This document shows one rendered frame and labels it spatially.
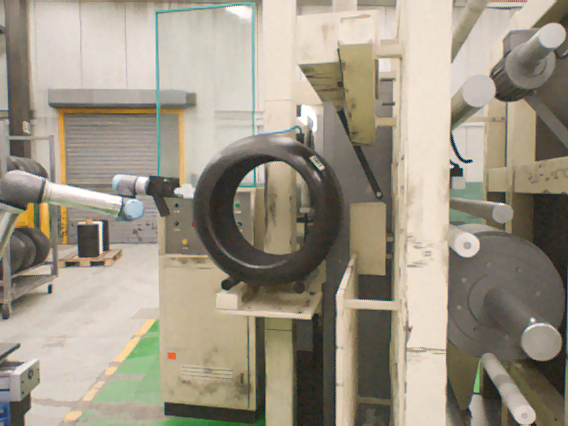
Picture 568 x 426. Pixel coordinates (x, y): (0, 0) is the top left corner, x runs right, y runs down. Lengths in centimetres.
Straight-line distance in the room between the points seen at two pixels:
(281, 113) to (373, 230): 65
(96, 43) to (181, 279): 969
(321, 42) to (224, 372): 180
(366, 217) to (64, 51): 1063
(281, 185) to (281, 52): 58
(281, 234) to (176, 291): 79
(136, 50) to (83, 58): 121
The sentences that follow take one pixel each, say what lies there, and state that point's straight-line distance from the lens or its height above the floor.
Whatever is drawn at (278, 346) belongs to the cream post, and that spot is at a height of 54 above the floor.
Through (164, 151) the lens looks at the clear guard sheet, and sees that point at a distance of 259.
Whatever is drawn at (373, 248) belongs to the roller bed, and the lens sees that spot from 195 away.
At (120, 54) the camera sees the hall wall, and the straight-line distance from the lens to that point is 1163.
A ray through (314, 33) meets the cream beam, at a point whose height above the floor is 173.
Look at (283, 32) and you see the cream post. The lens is 215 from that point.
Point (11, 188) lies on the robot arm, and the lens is 181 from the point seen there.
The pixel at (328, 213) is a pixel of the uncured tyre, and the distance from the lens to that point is 163.
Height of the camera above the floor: 126
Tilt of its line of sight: 3 degrees down
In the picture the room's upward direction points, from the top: straight up
